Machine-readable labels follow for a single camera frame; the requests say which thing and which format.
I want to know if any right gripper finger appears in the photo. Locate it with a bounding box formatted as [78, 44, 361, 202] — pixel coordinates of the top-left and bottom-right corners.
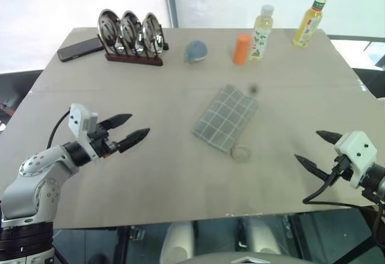
[315, 129, 343, 146]
[294, 153, 333, 184]

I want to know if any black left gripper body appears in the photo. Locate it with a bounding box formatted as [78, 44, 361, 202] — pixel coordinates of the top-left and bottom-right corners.
[88, 122, 119, 158]

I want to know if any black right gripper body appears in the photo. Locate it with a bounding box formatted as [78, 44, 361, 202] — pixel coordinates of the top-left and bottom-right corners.
[325, 154, 355, 184]

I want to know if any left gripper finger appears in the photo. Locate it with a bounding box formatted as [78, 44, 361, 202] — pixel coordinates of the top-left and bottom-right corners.
[115, 127, 151, 154]
[100, 113, 134, 132]

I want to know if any dark wooden dish rack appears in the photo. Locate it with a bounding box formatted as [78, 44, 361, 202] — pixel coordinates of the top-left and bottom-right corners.
[104, 33, 170, 67]

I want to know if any black smartphone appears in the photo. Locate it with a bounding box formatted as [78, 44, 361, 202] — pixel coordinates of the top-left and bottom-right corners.
[57, 37, 105, 63]

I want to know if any dark furniture behind table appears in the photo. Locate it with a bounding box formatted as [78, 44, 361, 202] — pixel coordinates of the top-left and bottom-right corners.
[327, 34, 385, 99]

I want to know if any white rounded shape under table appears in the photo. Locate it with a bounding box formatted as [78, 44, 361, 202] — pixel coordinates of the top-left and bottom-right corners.
[247, 216, 283, 255]
[159, 221, 194, 264]

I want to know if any shiny metal plate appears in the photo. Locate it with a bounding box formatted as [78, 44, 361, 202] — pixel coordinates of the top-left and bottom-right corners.
[120, 10, 143, 52]
[97, 8, 122, 49]
[141, 11, 166, 58]

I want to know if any grey checked cloth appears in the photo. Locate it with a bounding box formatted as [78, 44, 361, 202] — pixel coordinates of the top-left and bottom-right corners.
[192, 84, 260, 156]

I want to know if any dark chair beside table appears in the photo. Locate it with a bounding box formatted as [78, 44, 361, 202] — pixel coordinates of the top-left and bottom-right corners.
[0, 69, 43, 132]

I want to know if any blue-grey bowl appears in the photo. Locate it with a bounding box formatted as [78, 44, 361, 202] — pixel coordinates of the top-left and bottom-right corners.
[183, 39, 209, 64]

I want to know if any tall green label drink bottle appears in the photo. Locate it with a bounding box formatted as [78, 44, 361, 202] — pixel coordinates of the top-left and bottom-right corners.
[292, 0, 332, 49]

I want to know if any small floral label drink bottle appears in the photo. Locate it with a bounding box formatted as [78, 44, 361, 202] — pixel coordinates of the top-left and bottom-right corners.
[247, 4, 276, 61]

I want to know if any orange cylinder container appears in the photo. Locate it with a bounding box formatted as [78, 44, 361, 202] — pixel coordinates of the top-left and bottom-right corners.
[232, 33, 252, 66]

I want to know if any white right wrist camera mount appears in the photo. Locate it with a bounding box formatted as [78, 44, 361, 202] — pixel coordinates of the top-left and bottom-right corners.
[333, 130, 378, 190]

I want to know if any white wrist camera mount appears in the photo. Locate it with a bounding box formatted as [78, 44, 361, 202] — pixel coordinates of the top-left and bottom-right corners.
[68, 103, 100, 160]
[333, 130, 378, 190]

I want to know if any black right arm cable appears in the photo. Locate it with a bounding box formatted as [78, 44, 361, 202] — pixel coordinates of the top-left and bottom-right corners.
[303, 158, 385, 248]

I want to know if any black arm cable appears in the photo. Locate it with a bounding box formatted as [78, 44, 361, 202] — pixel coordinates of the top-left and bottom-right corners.
[46, 109, 72, 151]
[303, 158, 385, 248]

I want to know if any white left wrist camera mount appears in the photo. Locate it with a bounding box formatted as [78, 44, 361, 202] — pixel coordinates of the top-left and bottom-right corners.
[68, 103, 100, 160]

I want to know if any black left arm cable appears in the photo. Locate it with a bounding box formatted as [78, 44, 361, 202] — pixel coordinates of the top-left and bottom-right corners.
[46, 109, 72, 151]

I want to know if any clear ring pull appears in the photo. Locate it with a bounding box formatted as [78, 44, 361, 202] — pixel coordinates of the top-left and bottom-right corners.
[230, 144, 251, 163]

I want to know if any grey window frame post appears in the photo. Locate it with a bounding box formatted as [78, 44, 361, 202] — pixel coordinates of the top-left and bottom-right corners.
[161, 0, 179, 29]

